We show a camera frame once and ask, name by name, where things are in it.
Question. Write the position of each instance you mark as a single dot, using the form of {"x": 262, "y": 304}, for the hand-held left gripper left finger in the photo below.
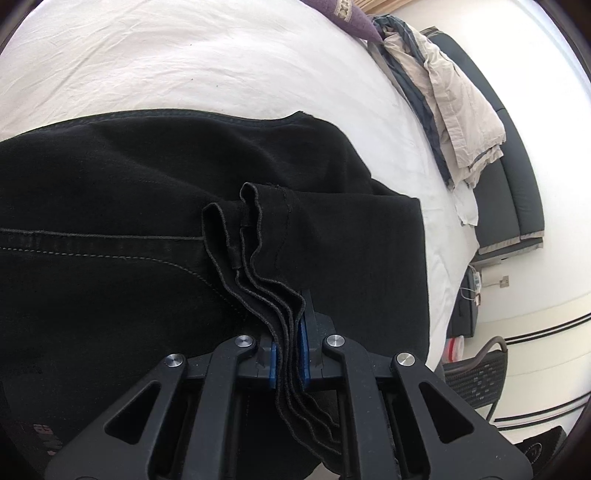
{"x": 272, "y": 369}

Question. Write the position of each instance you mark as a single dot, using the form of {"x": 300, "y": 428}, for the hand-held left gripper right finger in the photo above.
{"x": 304, "y": 355}

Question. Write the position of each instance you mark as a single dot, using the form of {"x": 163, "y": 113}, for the black pants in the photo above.
{"x": 138, "y": 184}

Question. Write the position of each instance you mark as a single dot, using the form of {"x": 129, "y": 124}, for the red white round container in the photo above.
{"x": 455, "y": 350}

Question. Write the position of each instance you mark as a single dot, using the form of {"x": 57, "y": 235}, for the dark nightstand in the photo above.
{"x": 464, "y": 318}

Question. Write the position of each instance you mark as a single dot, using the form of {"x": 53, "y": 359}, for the black mesh chair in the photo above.
{"x": 475, "y": 378}

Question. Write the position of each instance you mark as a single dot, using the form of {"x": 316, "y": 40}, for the dark object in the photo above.
{"x": 540, "y": 447}

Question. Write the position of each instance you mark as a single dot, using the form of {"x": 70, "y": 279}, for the beige and grey clothes pile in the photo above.
{"x": 461, "y": 106}

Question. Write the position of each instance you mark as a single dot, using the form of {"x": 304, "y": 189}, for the bed with white sheet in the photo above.
{"x": 184, "y": 55}

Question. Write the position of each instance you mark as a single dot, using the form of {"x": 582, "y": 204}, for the purple pillow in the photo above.
{"x": 355, "y": 23}

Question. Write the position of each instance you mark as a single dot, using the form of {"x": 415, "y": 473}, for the beige curtain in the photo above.
{"x": 374, "y": 3}

